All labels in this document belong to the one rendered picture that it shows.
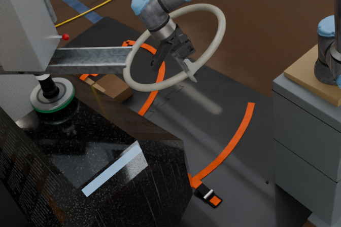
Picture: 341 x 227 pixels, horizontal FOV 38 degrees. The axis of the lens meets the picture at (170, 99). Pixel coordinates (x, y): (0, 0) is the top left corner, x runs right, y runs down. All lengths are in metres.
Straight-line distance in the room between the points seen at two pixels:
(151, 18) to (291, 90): 0.86
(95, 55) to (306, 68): 0.96
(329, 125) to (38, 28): 1.30
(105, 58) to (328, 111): 1.00
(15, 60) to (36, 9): 0.24
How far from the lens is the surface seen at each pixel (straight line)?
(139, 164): 2.23
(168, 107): 3.45
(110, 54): 2.27
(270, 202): 2.93
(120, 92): 3.52
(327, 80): 2.27
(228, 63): 3.71
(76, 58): 2.33
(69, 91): 2.48
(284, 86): 2.33
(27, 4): 2.13
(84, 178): 2.18
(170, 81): 1.88
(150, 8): 1.69
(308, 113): 2.31
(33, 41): 2.16
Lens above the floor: 2.51
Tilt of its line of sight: 46 degrees down
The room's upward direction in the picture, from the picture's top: 13 degrees counter-clockwise
